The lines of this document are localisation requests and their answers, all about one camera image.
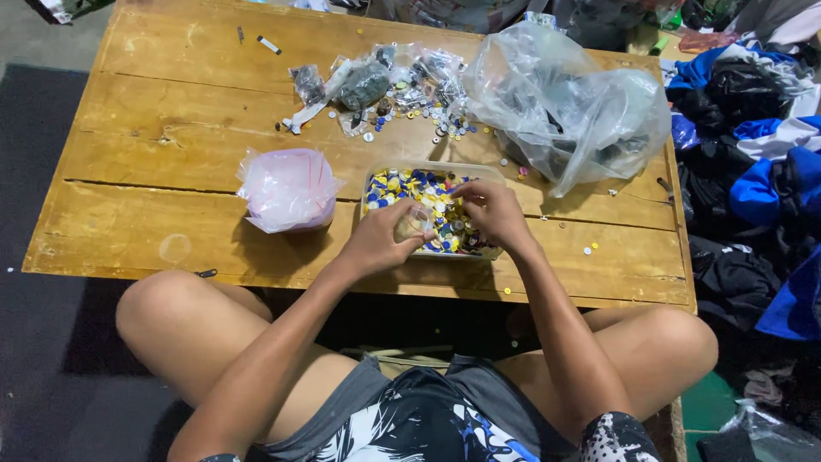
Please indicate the person's right hand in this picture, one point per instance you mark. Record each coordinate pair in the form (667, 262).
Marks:
(497, 215)

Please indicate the person's left hand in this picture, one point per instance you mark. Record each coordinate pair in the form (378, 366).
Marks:
(375, 240)

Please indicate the person's right fingers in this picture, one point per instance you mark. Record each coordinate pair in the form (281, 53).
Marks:
(467, 192)

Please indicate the person's left fingers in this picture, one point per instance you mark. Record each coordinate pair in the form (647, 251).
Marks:
(410, 208)

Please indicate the small clear plastic bag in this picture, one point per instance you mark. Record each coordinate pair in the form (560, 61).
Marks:
(415, 224)

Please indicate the pile of coloured buttons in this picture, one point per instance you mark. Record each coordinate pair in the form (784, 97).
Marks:
(410, 186)

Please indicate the clear plastic button container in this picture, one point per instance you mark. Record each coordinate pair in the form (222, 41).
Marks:
(385, 168)

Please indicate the scattered loose buttons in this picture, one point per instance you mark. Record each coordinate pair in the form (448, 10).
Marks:
(449, 125)

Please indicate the heap of small clear packets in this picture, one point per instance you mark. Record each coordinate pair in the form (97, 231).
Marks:
(436, 74)

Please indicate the stack of pink-white plastic bags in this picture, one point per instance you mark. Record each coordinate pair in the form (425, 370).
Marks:
(288, 189)

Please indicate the large clear plastic bag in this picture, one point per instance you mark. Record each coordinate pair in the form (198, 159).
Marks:
(564, 109)

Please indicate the dark green filled packet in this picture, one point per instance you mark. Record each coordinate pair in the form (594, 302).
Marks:
(364, 84)

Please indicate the long white paper strip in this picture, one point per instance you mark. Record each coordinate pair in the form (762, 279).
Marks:
(317, 106)

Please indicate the beige cloth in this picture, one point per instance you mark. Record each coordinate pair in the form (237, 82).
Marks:
(401, 360)

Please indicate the dark grey filled packet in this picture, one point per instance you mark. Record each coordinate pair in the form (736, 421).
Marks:
(309, 83)

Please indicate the heap of bags and cloth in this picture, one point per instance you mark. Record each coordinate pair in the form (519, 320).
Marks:
(513, 13)

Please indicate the small metal tool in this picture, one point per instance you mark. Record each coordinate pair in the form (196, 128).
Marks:
(667, 189)

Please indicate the black-white patterned shorts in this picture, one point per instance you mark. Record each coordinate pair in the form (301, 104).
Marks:
(436, 417)

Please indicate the dark zipper pull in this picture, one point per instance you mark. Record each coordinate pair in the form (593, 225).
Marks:
(206, 273)

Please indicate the small white label strip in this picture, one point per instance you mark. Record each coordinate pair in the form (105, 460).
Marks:
(269, 44)

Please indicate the person's right leg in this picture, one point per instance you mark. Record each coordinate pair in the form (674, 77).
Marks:
(648, 353)

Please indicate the person's leg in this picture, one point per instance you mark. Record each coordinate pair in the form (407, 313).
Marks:
(648, 353)
(192, 333)

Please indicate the person's left leg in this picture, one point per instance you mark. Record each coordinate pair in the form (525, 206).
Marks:
(192, 333)

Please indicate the heap of blue-black clothes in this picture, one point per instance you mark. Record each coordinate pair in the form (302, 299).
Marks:
(750, 173)

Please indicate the crumpled clear plastic bag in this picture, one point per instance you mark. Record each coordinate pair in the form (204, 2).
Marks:
(763, 433)

